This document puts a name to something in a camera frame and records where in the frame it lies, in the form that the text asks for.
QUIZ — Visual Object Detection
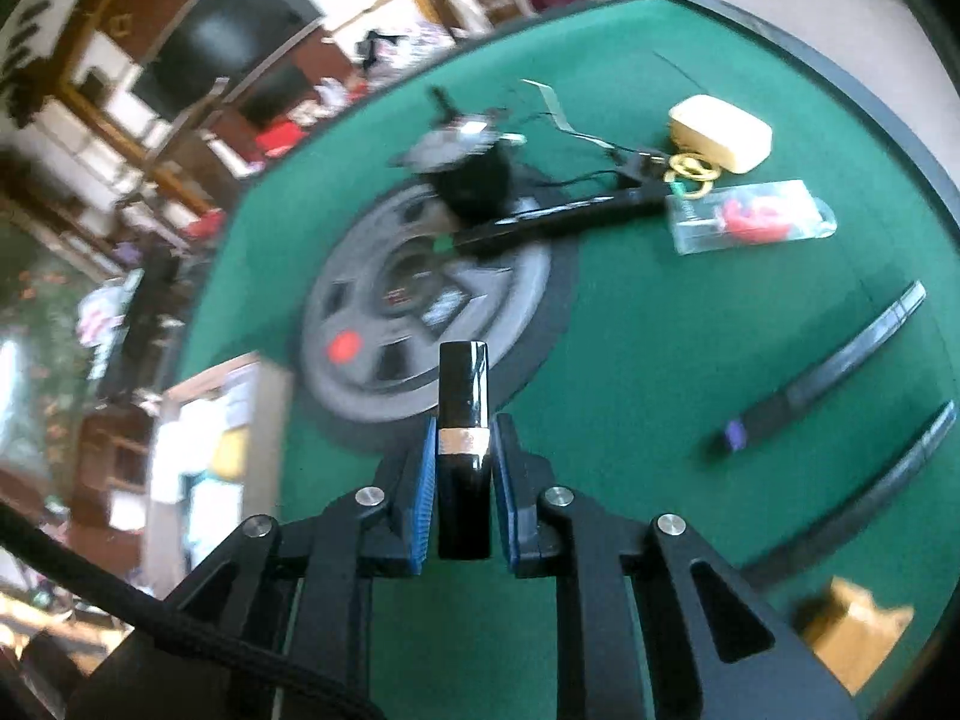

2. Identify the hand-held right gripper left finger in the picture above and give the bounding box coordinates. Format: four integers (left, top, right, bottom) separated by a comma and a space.
160, 412, 440, 720

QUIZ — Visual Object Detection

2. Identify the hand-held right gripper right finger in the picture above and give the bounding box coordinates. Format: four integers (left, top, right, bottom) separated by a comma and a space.
490, 412, 861, 720

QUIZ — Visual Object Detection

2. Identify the black lipstick tube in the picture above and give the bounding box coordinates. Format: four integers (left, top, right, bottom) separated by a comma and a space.
436, 341, 493, 563

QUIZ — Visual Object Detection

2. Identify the brown cardboard box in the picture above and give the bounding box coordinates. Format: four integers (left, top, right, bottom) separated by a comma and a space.
146, 351, 295, 580

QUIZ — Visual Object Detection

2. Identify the grey round table console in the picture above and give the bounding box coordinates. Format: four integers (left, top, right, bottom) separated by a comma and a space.
298, 181, 580, 456

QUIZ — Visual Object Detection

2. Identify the long black bar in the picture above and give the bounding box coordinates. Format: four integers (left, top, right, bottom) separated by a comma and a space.
437, 185, 674, 257

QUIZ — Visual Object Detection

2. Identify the black stepper motor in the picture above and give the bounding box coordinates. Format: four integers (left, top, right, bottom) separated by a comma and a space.
388, 86, 527, 224

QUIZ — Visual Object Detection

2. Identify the black curved strip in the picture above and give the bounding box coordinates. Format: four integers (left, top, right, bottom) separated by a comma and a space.
711, 280, 929, 460
737, 400, 959, 591

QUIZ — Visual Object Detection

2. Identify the small black circuit module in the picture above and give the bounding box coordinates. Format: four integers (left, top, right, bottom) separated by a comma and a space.
613, 148, 670, 186

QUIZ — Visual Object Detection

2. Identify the small cardboard piece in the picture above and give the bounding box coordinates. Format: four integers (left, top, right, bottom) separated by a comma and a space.
793, 574, 917, 696

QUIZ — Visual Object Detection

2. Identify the white plastic bag red print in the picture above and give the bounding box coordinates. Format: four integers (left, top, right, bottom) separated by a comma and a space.
73, 276, 130, 347

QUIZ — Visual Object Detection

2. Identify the clear package with red item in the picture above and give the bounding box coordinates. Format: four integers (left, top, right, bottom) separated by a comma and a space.
666, 179, 839, 257

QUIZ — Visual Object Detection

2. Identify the flower painting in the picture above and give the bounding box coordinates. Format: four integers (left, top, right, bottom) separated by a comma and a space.
0, 223, 100, 497

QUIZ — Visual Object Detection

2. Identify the beige rounded case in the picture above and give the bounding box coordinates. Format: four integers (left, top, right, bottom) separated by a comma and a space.
667, 93, 774, 176

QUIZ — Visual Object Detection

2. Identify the black television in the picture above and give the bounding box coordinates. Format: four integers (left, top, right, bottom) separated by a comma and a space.
130, 0, 325, 126

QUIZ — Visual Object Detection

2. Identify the black braided cable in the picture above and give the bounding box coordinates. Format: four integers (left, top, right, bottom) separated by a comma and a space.
0, 499, 388, 720

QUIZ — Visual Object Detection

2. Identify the gold key ring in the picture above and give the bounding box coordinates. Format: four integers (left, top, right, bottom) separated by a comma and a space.
663, 151, 721, 201

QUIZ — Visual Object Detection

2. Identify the white ribbon cable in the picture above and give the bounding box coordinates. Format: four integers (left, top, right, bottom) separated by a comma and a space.
520, 78, 584, 137

